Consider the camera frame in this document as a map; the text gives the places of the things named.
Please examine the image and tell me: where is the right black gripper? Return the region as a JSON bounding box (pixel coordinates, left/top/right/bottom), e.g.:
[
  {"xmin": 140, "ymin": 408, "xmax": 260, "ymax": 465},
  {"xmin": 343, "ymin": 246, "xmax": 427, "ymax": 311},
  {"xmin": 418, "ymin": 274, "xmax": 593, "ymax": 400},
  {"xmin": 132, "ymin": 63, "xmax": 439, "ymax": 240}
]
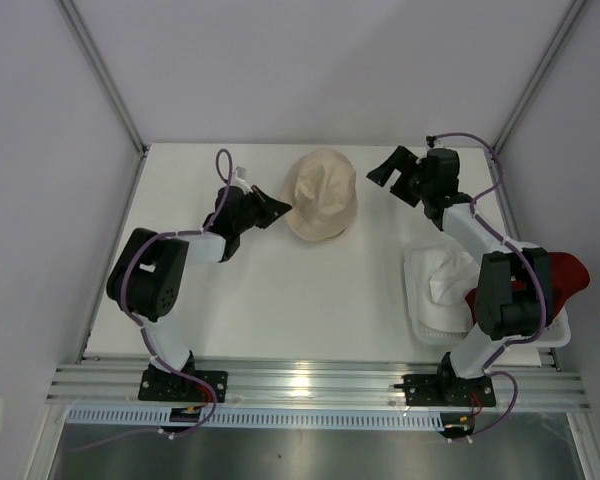
[{"xmin": 366, "ymin": 146, "xmax": 434, "ymax": 208}]

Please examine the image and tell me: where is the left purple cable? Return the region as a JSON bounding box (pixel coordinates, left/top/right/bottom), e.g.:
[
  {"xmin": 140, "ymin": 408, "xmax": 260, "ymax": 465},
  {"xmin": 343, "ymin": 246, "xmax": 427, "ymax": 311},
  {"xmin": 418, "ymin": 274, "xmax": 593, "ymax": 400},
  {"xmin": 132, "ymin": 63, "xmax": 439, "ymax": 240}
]
[{"xmin": 119, "ymin": 148, "xmax": 236, "ymax": 446}]

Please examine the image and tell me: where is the aluminium mounting rail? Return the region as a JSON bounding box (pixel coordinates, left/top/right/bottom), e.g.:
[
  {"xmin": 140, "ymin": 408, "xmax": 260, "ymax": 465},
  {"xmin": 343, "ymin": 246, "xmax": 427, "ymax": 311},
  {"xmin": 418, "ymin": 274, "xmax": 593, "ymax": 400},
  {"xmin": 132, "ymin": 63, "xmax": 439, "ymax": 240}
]
[{"xmin": 46, "ymin": 357, "xmax": 591, "ymax": 412}]

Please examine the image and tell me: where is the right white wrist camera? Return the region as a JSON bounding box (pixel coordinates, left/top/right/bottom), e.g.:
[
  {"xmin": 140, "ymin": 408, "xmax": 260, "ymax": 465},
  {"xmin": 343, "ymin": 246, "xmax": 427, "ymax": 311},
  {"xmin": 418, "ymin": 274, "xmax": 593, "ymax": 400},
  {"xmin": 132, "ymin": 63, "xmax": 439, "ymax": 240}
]
[{"xmin": 425, "ymin": 135, "xmax": 445, "ymax": 150}]

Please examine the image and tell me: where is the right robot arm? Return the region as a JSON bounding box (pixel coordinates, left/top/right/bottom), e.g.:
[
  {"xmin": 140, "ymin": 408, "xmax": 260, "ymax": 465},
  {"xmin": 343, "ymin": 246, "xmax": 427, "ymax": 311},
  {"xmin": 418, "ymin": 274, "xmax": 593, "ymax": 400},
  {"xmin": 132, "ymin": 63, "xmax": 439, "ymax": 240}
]
[{"xmin": 366, "ymin": 146, "xmax": 553, "ymax": 405}]

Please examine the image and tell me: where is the purple cable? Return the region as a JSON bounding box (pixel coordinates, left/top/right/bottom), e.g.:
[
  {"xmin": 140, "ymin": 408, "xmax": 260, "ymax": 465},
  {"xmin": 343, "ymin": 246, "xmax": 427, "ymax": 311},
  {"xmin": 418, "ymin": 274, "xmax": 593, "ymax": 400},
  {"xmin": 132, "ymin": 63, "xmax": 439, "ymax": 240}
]
[
  {"xmin": 429, "ymin": 131, "xmax": 554, "ymax": 444},
  {"xmin": 119, "ymin": 148, "xmax": 236, "ymax": 446}
]

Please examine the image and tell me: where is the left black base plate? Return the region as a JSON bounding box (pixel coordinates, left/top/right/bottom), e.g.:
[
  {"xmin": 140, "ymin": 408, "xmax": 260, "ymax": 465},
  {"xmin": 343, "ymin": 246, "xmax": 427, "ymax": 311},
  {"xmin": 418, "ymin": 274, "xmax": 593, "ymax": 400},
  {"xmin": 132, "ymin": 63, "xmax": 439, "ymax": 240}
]
[{"xmin": 137, "ymin": 365, "xmax": 229, "ymax": 403}]

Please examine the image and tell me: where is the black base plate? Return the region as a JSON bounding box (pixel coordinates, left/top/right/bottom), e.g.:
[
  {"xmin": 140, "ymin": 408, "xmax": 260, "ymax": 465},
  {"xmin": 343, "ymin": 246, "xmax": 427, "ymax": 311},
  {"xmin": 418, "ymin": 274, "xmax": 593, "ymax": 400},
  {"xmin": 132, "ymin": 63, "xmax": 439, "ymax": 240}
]
[
  {"xmin": 137, "ymin": 365, "xmax": 229, "ymax": 403},
  {"xmin": 394, "ymin": 374, "xmax": 496, "ymax": 407}
]

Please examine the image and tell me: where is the left aluminium frame post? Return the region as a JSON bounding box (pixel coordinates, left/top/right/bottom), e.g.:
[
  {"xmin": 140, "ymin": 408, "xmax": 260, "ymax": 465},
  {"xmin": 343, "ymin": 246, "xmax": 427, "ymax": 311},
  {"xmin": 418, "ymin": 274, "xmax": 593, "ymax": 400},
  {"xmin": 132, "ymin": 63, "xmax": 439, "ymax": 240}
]
[{"xmin": 54, "ymin": 0, "xmax": 147, "ymax": 156}]

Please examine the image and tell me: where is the right aluminium frame post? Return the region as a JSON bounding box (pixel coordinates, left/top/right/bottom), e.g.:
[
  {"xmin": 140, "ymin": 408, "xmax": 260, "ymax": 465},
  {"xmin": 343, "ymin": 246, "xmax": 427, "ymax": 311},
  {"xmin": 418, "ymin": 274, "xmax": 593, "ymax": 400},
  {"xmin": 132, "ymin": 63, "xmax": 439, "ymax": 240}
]
[{"xmin": 493, "ymin": 0, "xmax": 591, "ymax": 154}]

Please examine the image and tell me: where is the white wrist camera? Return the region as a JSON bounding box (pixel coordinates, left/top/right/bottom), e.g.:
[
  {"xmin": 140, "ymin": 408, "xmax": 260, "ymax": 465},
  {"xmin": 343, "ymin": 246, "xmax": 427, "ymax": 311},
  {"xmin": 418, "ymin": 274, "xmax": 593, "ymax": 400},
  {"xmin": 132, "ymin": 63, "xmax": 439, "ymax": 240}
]
[
  {"xmin": 231, "ymin": 166, "xmax": 252, "ymax": 194},
  {"xmin": 425, "ymin": 135, "xmax": 445, "ymax": 150}
]

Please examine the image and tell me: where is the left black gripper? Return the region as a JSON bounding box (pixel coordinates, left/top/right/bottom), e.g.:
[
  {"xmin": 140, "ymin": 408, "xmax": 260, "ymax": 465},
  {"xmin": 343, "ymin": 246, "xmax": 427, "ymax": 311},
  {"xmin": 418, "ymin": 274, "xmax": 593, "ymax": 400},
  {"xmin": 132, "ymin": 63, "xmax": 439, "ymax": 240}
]
[{"xmin": 234, "ymin": 186, "xmax": 291, "ymax": 235}]

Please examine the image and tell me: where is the white plastic basket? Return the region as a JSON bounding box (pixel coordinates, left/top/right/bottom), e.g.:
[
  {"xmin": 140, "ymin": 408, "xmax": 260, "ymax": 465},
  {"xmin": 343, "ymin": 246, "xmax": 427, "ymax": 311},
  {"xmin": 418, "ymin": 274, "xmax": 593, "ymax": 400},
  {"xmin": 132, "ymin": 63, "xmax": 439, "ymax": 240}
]
[{"xmin": 402, "ymin": 238, "xmax": 572, "ymax": 350}]

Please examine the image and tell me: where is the white bucket hat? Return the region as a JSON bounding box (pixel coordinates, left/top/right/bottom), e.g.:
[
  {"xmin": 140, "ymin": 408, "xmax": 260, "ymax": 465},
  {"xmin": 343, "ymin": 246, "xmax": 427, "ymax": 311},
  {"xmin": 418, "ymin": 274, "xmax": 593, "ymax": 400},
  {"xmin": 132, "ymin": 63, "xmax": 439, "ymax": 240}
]
[{"xmin": 404, "ymin": 239, "xmax": 486, "ymax": 339}]

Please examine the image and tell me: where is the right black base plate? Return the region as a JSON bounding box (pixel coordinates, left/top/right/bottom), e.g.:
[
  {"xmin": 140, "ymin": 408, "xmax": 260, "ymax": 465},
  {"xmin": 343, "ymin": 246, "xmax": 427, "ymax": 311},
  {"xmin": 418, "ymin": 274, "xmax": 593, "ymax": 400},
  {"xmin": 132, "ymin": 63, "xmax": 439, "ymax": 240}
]
[{"xmin": 394, "ymin": 374, "xmax": 496, "ymax": 407}]

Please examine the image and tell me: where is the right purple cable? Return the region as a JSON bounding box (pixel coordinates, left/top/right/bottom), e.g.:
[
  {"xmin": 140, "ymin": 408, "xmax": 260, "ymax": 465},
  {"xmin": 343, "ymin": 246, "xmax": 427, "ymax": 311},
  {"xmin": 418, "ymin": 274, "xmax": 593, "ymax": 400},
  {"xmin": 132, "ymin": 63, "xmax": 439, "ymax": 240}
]
[{"xmin": 429, "ymin": 131, "xmax": 554, "ymax": 444}]

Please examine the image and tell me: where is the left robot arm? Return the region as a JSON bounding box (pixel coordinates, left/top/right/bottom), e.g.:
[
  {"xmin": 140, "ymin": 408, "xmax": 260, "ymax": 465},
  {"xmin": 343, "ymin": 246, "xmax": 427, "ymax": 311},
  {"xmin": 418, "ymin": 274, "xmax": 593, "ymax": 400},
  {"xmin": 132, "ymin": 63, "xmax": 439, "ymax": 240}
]
[{"xmin": 106, "ymin": 186, "xmax": 292, "ymax": 403}]

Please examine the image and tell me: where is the aluminium frame post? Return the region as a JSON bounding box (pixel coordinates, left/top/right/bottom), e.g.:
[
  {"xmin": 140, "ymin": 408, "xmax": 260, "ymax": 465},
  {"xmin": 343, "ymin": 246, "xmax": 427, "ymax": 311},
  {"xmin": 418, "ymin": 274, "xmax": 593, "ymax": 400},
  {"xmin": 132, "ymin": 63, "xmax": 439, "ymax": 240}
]
[
  {"xmin": 493, "ymin": 0, "xmax": 591, "ymax": 154},
  {"xmin": 54, "ymin": 0, "xmax": 147, "ymax": 156}
]

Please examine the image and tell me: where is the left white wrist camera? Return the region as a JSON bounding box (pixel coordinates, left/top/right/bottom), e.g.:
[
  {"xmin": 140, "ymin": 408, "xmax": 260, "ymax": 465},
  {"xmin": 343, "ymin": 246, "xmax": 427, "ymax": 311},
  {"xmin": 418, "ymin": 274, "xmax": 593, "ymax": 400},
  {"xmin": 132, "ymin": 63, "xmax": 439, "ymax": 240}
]
[{"xmin": 231, "ymin": 166, "xmax": 252, "ymax": 194}]

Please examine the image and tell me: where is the white slotted cable duct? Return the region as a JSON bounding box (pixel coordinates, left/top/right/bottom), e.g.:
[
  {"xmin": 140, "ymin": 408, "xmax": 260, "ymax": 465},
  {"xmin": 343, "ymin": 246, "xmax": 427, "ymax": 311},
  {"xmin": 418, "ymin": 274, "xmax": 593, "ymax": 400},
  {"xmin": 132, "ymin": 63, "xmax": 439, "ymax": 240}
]
[{"xmin": 66, "ymin": 405, "xmax": 468, "ymax": 432}]

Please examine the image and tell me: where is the beige bucket hat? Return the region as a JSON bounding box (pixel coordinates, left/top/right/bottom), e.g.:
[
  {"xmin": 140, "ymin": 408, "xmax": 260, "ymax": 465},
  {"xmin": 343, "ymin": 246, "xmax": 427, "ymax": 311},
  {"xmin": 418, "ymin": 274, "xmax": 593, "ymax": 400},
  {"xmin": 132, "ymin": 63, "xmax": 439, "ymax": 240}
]
[{"xmin": 279, "ymin": 148, "xmax": 358, "ymax": 242}]

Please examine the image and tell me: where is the red cap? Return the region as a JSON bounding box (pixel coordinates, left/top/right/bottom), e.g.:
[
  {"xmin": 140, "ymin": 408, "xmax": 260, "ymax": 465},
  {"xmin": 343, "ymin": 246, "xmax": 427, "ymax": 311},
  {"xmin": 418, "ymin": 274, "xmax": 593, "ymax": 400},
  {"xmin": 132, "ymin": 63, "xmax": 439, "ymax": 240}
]
[{"xmin": 465, "ymin": 252, "xmax": 590, "ymax": 327}]

